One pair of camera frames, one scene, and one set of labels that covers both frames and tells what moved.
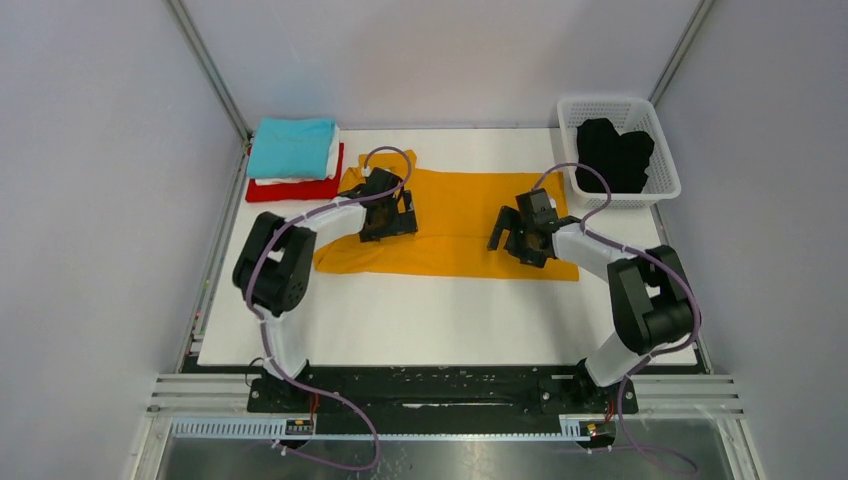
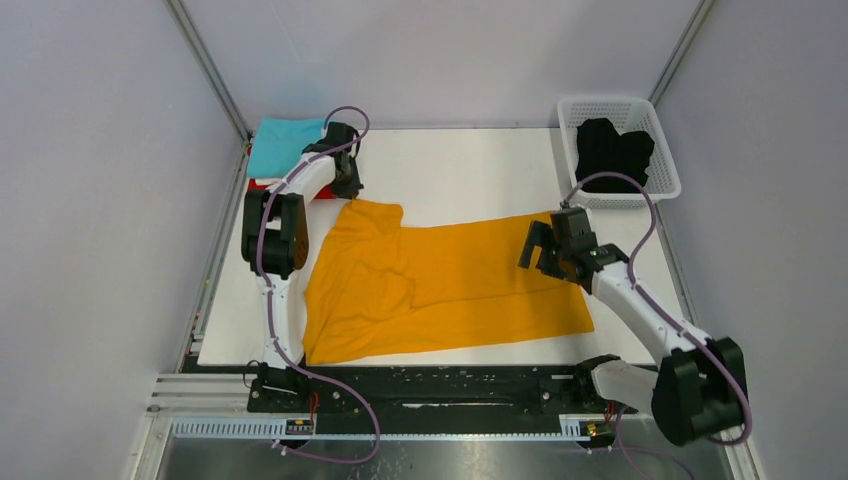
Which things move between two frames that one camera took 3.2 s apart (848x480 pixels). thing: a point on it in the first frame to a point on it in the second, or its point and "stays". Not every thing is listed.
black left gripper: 400,223 to 348,191
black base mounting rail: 361,389 stays
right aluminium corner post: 680,52 stays
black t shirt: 621,159 stays
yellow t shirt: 455,208 to 379,284
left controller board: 298,427 stays
